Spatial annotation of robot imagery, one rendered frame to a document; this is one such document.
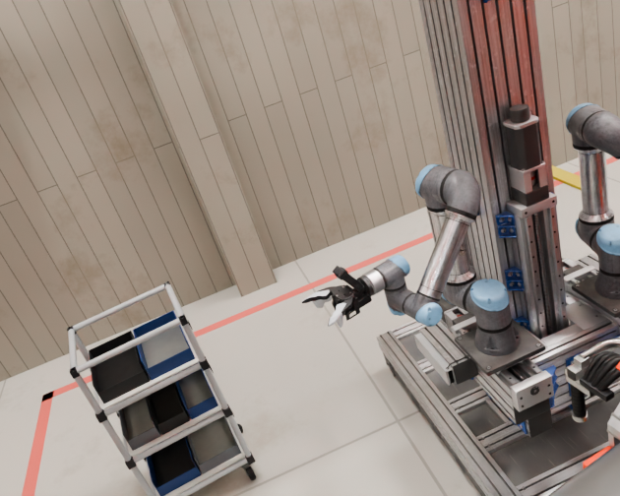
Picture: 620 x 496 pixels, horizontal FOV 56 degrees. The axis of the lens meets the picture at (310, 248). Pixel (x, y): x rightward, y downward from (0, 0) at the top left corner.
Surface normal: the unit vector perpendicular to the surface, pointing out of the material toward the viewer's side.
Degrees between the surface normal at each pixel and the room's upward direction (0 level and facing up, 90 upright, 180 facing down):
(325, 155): 90
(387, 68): 90
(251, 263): 90
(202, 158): 90
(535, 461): 0
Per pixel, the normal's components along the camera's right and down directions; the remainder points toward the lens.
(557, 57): 0.28, 0.38
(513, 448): -0.29, -0.84
